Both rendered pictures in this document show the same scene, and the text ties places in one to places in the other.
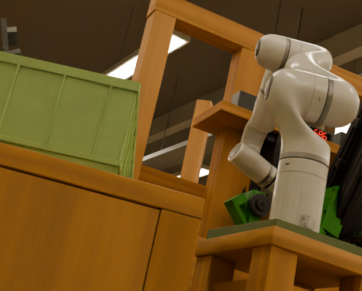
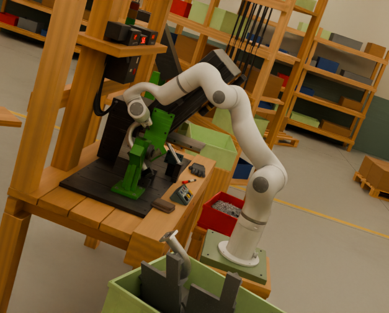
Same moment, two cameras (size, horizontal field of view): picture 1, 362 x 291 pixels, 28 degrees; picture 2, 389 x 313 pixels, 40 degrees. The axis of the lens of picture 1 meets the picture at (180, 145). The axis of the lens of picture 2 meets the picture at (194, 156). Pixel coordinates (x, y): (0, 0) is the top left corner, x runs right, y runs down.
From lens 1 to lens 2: 242 cm
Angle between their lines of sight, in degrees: 72
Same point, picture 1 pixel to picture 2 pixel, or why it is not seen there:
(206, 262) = not seen: hidden behind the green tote
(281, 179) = (250, 235)
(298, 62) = (256, 139)
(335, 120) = not seen: hidden behind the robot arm
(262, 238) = (261, 292)
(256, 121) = (165, 101)
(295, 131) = (265, 212)
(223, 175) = (90, 89)
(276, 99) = (266, 198)
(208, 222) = (79, 127)
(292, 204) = (252, 248)
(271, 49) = (229, 105)
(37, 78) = not seen: outside the picture
